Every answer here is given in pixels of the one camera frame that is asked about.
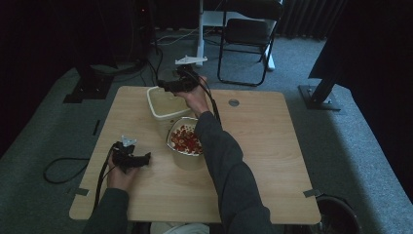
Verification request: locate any right hand-held gripper cable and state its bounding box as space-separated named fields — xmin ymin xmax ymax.
xmin=191 ymin=71 xmax=223 ymax=127

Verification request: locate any pot of red food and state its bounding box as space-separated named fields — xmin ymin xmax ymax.
xmin=166 ymin=116 xmax=207 ymax=172

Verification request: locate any pile of red pieces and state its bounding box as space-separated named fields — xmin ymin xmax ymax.
xmin=170 ymin=124 xmax=204 ymax=155

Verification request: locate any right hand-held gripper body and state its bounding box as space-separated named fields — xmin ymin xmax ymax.
xmin=169 ymin=55 xmax=208 ymax=94

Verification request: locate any black cable on floor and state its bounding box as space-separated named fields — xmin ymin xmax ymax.
xmin=43 ymin=157 xmax=91 ymax=185

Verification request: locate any person's lap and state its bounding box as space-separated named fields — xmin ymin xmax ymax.
xmin=148 ymin=221 xmax=225 ymax=234

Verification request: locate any cream square bin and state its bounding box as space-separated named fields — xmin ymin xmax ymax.
xmin=146 ymin=85 xmax=196 ymax=139

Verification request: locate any person's right hand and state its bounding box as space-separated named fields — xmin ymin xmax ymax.
xmin=174 ymin=75 xmax=211 ymax=119

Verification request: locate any left hand-held gripper cable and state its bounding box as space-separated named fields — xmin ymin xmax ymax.
xmin=92 ymin=145 xmax=115 ymax=214

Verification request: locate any white cable on floor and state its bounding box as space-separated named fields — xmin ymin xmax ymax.
xmin=151 ymin=26 xmax=200 ymax=47

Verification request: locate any black stand with base plate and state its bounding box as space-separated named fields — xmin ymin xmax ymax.
xmin=62 ymin=62 xmax=115 ymax=104
xmin=298 ymin=61 xmax=343 ymax=112

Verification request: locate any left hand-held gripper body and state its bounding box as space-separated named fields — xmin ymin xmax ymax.
xmin=111 ymin=135 xmax=141 ymax=174

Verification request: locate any person's left hand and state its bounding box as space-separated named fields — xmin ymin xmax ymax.
xmin=106 ymin=153 xmax=141 ymax=193

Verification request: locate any dark curtain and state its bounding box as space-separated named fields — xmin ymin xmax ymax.
xmin=278 ymin=0 xmax=346 ymax=42

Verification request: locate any hand-held gripper cable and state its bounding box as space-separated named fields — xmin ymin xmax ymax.
xmin=92 ymin=145 xmax=115 ymax=214
xmin=191 ymin=71 xmax=223 ymax=127

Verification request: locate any black round bin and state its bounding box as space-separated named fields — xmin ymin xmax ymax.
xmin=315 ymin=193 xmax=363 ymax=234

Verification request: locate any black folding chair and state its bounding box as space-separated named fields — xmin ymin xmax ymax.
xmin=216 ymin=0 xmax=284 ymax=88

